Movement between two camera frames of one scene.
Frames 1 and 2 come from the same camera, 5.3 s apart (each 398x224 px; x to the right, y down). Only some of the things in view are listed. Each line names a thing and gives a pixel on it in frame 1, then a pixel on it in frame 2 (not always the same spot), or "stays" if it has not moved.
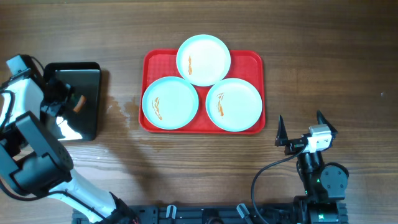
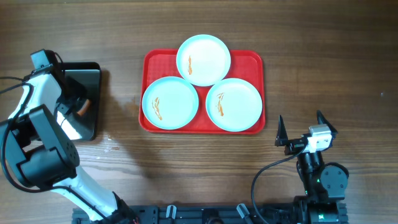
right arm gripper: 294,145 stays
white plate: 170,102 stays
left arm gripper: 58,97 to 72,101
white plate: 203,60 stays
